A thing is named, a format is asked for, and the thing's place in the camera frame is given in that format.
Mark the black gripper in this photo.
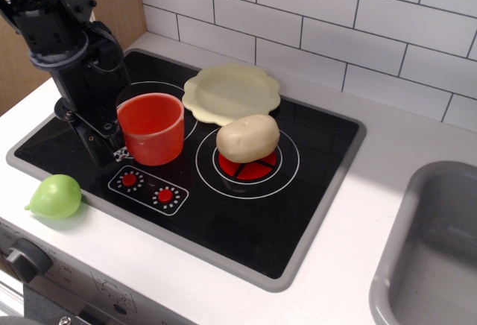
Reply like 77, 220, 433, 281
52, 22, 130, 166

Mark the red plastic cup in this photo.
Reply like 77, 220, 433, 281
117, 92, 185, 166

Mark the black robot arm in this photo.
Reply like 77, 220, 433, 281
1, 0, 130, 165

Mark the cream scalloped plate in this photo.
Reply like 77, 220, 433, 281
182, 64, 281, 126

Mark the left red stove knob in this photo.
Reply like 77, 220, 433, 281
121, 173, 138, 187

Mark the red stove knob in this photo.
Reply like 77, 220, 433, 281
157, 189, 174, 203
121, 173, 138, 187

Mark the green toy pear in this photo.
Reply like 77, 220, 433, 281
25, 174, 82, 219

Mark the right red stove knob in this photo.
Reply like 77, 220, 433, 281
157, 189, 174, 203

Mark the grey oven dial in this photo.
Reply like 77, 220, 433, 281
6, 239, 53, 283

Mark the beige toy potato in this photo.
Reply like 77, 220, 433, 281
216, 114, 280, 163

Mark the black toy stove top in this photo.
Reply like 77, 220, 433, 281
5, 48, 367, 293

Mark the grey sink basin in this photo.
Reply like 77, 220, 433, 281
369, 161, 476, 324

